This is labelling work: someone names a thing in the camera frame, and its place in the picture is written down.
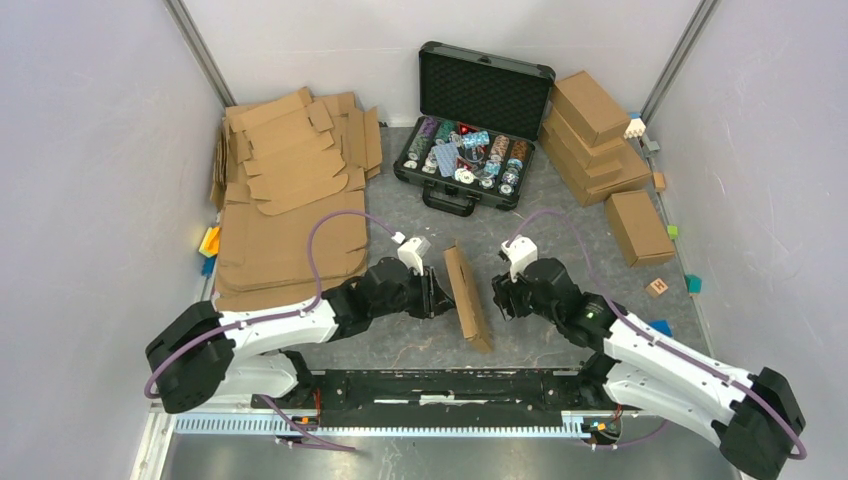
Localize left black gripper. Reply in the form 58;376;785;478
371;264;457;319

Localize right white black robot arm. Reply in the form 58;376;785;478
492;258;806;479

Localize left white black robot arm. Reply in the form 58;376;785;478
145;257;456;414

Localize single folded cardboard box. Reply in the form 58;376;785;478
604;190;676;268

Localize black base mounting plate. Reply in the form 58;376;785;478
275;368;616;428

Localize wooden letter H block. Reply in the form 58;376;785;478
645;278;669;298

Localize blue green stacked bricks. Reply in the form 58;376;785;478
649;320;673;337

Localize black poker chip case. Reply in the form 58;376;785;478
393;41;556;217

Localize teal cube block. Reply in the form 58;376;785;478
684;274;702;295

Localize small wooden cube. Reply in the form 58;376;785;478
653;172;667;193

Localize stack of flat cardboard blanks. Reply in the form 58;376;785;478
210;87;383;311

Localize white blue toy brick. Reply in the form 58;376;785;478
623;112;647;139

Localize orange yellow toy block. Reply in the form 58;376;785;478
198;226;220;258

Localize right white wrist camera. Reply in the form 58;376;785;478
500;235;538;283

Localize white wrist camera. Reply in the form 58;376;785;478
500;235;538;283
391;231;431;276

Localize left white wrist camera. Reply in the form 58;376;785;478
391;231;431;276

